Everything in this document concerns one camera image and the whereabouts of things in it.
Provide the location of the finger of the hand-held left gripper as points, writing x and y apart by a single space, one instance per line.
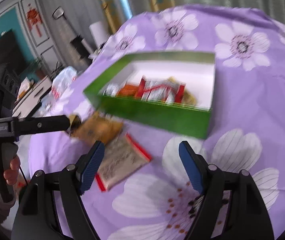
42 125

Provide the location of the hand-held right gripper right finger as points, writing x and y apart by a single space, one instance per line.
193 170

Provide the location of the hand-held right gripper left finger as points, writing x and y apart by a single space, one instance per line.
92 170

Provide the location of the beige red-edged snack packet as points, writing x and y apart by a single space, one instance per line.
122 162

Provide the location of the green cardboard box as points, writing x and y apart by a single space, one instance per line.
157 118

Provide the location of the green yellow snack packet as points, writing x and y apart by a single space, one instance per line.
190 98

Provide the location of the dark orange snack packet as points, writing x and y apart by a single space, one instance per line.
127 90

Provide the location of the silver red-edged snack packet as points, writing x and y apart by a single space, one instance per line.
157 90

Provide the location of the person's left hand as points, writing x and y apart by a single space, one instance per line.
13 166

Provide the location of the white side table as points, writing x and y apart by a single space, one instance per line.
33 93

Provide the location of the white red-print plastic bag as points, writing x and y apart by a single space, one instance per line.
62 83

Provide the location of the black television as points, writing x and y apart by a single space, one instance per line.
5 52

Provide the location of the upright vacuum cleaner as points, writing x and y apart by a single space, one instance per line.
78 45

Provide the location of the purple floral cloth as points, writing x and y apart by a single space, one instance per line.
245 100

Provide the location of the red hanging ornament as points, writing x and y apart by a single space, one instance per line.
33 20

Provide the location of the white air purifier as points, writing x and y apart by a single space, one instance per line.
98 33

